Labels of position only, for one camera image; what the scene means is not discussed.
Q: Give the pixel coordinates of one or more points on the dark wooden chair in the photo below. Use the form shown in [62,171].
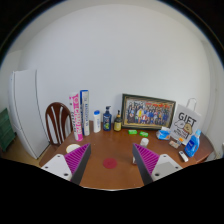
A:
[58,105]

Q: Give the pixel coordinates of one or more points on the small white handheld device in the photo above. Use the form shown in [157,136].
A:
[183,156]

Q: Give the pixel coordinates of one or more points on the framed group photo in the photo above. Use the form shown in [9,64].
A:
[146,111]

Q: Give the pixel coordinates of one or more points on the small brown snack pack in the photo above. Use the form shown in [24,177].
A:
[174,144]

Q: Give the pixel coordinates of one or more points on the dark blue pump bottle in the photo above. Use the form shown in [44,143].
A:
[107,123]

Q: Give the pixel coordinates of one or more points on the blue detergent bottle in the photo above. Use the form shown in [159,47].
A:
[192,145]

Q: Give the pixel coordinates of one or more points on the amber yellow-labelled pump bottle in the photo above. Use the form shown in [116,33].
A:
[117,125]

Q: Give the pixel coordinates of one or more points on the tall white blue-green tube box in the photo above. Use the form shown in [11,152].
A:
[85,110]

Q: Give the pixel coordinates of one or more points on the white refrigerator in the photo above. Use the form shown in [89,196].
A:
[26,110]

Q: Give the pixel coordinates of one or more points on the tall pink white tube box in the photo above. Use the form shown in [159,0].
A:
[76,116]

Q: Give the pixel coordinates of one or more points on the white printed paper bag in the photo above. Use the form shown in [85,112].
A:
[186,123]

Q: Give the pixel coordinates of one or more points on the flat round red coaster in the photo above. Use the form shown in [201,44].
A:
[110,163]

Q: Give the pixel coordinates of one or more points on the white blue-capped lotion bottle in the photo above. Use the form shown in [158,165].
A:
[97,123]

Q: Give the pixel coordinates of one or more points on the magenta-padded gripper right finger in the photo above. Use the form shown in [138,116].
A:
[148,160]

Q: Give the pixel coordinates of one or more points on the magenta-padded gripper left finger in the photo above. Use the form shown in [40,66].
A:
[76,160]

